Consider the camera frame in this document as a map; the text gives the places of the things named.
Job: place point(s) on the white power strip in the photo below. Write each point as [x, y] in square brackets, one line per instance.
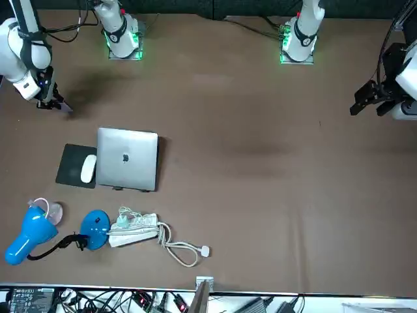
[137, 233]

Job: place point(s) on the blue desk lamp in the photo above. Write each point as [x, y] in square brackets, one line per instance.
[32, 231]

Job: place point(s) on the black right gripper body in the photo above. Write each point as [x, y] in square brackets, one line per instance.
[46, 86]

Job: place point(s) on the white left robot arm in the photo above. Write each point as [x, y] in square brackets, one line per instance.
[303, 32]

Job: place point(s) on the mint green plug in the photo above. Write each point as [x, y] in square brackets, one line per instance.
[123, 220]

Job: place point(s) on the black labelled power adapter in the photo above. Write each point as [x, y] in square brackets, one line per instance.
[29, 298]

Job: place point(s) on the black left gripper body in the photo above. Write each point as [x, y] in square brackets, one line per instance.
[392, 62]

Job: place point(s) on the grey power adapter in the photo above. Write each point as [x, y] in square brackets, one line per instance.
[257, 306]

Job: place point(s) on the aluminium post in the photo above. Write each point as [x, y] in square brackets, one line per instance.
[202, 293]

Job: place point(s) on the black dongle red light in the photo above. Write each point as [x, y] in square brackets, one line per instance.
[141, 300]
[180, 304]

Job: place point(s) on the grey laptop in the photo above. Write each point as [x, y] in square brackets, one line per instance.
[127, 156]

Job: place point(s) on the white computer mouse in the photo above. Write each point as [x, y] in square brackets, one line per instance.
[88, 169]

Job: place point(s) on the black mouse pad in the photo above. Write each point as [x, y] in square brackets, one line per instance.
[70, 166]

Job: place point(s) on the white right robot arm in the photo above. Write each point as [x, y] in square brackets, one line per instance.
[119, 32]

